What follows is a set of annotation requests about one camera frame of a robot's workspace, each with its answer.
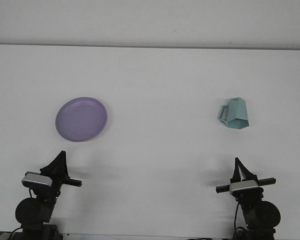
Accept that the pale blue hexagonal cup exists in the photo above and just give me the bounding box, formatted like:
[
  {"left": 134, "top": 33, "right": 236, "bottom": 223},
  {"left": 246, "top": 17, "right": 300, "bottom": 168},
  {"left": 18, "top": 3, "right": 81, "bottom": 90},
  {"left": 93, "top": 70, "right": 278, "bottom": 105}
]
[{"left": 217, "top": 97, "right": 250, "bottom": 130}]

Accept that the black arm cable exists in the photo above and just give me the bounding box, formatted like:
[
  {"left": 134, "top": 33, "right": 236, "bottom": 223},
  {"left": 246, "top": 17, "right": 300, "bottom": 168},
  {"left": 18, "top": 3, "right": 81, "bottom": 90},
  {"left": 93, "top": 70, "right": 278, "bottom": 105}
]
[
  {"left": 233, "top": 199, "right": 244, "bottom": 237},
  {"left": 8, "top": 187, "right": 35, "bottom": 240}
]

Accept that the pale purple round plate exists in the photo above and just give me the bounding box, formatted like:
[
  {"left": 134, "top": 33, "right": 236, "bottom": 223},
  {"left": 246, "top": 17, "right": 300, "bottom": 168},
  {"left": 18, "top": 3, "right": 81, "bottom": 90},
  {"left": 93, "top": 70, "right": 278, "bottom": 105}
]
[{"left": 55, "top": 96, "right": 108, "bottom": 143}]

